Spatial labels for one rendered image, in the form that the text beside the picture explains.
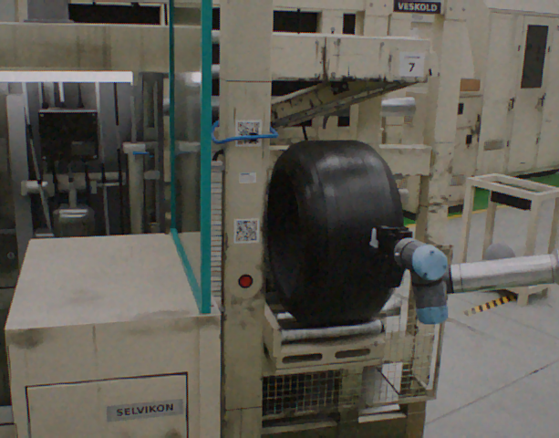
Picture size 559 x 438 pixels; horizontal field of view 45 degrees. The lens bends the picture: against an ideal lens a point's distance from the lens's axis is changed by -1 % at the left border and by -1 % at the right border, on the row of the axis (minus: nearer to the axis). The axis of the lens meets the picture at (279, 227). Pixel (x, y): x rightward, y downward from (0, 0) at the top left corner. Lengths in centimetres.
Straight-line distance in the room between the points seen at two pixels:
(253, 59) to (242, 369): 95
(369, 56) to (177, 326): 130
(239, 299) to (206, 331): 76
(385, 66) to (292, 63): 32
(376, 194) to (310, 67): 53
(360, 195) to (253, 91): 42
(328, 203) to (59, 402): 92
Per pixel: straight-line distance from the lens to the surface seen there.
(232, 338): 214
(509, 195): 501
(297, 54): 224
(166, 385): 138
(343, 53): 229
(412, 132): 677
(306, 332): 211
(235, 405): 226
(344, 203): 191
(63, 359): 135
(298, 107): 240
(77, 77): 198
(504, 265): 177
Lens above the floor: 181
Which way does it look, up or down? 16 degrees down
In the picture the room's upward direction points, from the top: 2 degrees clockwise
